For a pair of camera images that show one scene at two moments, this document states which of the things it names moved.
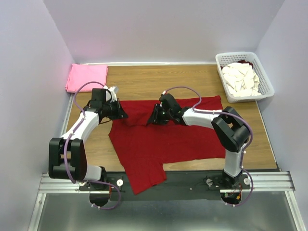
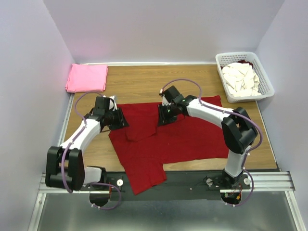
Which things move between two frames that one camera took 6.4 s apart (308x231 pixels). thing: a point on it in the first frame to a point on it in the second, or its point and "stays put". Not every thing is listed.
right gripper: [154, 119] to [162, 119]
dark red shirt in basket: [244, 61] stays put
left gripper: [121, 113] to [121, 121]
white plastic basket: [267, 88] stays put
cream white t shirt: [241, 80] stays put
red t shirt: [144, 148] stays put
